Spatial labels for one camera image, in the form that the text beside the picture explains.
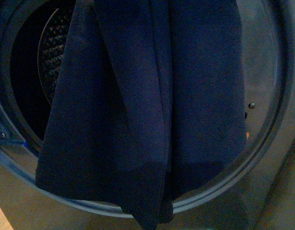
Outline grey front-load washing machine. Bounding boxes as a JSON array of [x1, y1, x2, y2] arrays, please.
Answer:
[[0, 0, 295, 230]]

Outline steel washing machine drum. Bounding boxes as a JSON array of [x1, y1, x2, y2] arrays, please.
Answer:
[[37, 8, 73, 104]]

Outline upper latch screw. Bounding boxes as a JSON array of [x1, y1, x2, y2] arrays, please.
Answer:
[[248, 103, 256, 109]]

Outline black rubber door gasket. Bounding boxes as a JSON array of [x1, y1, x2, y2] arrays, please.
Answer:
[[0, 0, 78, 156]]

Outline door hinge bracket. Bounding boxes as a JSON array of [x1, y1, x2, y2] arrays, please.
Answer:
[[0, 131, 25, 147]]

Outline dark blue knit garment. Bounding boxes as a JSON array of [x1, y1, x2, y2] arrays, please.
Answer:
[[35, 0, 246, 230]]

